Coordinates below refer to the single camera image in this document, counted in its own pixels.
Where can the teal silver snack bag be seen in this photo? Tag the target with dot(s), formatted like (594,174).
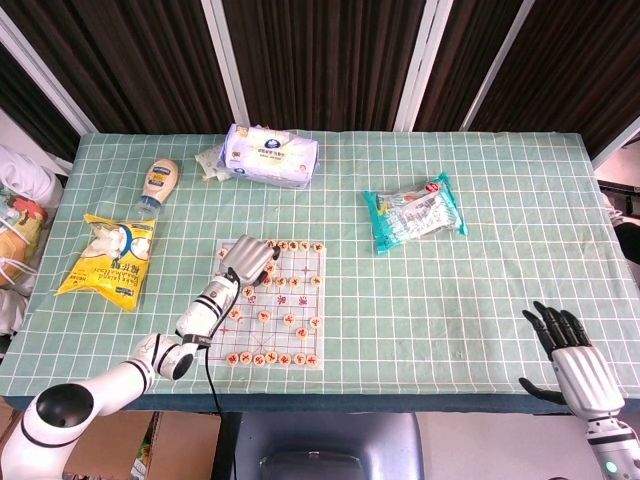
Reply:
(415,210)

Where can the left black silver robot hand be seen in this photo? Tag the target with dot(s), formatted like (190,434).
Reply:
(245,257)

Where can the person in colourful shirt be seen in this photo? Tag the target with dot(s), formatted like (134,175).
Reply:
(20,220)

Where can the brown cardboard box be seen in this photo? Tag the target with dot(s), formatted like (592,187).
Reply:
(180,440)

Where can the blue white tissue pack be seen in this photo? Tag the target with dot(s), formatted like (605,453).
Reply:
(270,155)

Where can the grey robot torso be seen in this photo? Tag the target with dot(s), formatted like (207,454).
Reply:
(325,440)

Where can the small crumpled paper packet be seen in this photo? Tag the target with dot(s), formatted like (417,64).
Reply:
(209,162)

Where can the yellow marshmallow bag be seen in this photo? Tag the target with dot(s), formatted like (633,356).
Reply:
(107,270)

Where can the green checked tablecloth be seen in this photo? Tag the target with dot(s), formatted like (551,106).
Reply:
(450,325)

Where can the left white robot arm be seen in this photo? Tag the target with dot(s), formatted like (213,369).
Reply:
(205,310)

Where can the white partition frame post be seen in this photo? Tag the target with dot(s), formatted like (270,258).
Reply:
(50,85)
(617,145)
(422,65)
(226,65)
(498,65)

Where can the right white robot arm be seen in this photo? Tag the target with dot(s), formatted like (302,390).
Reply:
(610,445)

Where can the white sneaker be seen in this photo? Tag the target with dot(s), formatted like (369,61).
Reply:
(613,206)

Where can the clear plastic xiangqi board sheet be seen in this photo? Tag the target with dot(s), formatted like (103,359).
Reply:
(280,300)

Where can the mayonnaise squeeze bottle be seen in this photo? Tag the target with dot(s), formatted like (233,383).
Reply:
(159,182)

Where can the dark slatted partition panel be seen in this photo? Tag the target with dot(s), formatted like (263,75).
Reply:
(125,60)
(325,60)
(465,50)
(25,105)
(575,65)

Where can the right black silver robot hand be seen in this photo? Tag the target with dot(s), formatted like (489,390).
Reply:
(590,380)

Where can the person leg dark trousers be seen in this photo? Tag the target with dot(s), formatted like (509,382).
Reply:
(631,242)

